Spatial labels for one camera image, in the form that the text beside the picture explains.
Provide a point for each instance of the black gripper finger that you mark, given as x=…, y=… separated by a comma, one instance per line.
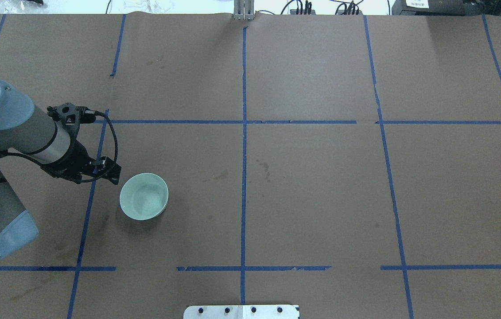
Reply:
x=110, y=171

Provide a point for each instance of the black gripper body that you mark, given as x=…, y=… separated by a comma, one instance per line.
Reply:
x=74, y=155

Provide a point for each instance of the mint green bowl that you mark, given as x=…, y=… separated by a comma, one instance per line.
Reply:
x=144, y=196

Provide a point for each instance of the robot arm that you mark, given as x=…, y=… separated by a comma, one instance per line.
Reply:
x=49, y=139

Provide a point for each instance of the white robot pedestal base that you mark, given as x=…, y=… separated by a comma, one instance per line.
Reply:
x=264, y=311

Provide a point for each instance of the aluminium frame post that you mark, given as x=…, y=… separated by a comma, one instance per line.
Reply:
x=244, y=10

